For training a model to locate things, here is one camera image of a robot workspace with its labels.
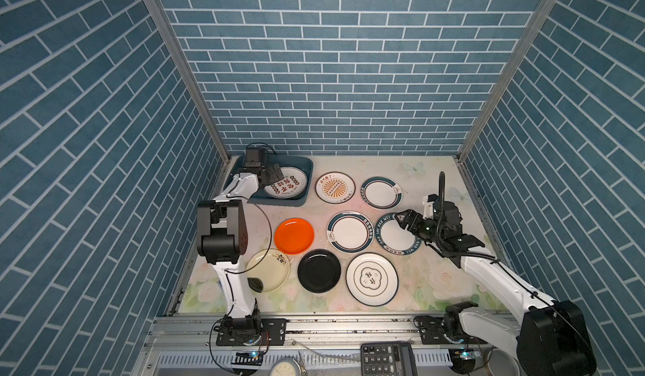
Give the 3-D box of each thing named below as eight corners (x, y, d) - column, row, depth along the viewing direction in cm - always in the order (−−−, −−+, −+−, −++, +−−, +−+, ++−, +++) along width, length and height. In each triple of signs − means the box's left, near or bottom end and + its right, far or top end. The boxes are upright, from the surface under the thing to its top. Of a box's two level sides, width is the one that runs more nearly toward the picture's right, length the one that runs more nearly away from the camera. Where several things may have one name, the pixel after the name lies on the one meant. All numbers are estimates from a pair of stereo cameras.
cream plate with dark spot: (242, 292, 83) (240, 290, 81) (251, 251, 92) (250, 248, 90) (287, 292, 83) (286, 290, 81) (291, 251, 92) (291, 249, 90)
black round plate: (296, 292, 83) (295, 290, 81) (300, 251, 92) (299, 248, 90) (340, 292, 83) (340, 290, 81) (340, 251, 92) (340, 249, 90)
